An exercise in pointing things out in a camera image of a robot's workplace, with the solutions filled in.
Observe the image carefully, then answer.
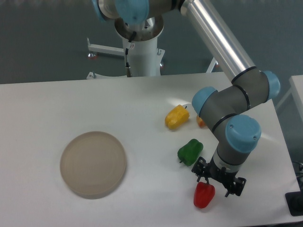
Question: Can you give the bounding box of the red bell pepper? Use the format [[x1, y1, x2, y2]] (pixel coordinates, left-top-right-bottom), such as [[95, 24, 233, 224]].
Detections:
[[194, 182, 215, 209]]

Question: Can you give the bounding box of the black device at table edge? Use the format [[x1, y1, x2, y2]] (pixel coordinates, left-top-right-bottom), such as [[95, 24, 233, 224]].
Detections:
[[285, 191, 303, 217]]

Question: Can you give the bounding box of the black cable on pedestal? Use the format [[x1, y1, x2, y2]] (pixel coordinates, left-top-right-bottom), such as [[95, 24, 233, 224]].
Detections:
[[124, 30, 137, 78]]

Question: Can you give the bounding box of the white side table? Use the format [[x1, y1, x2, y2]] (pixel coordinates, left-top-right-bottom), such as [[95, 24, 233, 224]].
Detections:
[[276, 75, 303, 114]]

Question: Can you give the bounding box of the green bell pepper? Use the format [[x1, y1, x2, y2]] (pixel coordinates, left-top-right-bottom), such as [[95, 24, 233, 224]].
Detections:
[[177, 139, 204, 166]]

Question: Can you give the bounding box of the orange pepper piece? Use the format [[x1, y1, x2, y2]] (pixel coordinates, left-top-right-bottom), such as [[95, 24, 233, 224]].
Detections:
[[196, 116, 206, 128]]

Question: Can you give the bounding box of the yellow bell pepper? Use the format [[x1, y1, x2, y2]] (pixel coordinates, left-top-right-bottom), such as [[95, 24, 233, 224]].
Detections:
[[165, 105, 190, 130]]

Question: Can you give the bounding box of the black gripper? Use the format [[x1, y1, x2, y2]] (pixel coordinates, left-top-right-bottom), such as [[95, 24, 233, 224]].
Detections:
[[191, 157, 246, 197]]

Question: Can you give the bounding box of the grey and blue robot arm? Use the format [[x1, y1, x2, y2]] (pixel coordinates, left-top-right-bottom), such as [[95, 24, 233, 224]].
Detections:
[[92, 0, 280, 196]]

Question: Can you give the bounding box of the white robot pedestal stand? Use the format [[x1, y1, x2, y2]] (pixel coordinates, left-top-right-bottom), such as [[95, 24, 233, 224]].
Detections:
[[85, 16, 221, 80]]

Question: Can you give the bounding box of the beige round plate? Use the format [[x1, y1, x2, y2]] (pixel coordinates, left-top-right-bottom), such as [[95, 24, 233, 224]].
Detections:
[[60, 131, 127, 200]]

